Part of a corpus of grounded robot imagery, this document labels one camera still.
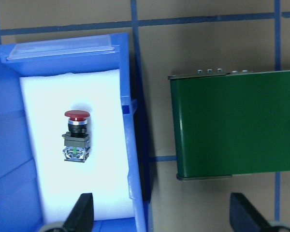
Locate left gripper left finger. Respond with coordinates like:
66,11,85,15
62,193,94,232

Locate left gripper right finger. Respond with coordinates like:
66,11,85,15
229,192,271,232

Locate red mushroom push button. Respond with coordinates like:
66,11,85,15
62,110,90,163

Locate white foam pad left bin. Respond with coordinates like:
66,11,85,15
20,70,134,223

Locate blue bin left side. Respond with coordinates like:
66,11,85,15
0,32,147,232

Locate green conveyor belt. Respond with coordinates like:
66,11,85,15
169,71,290,180

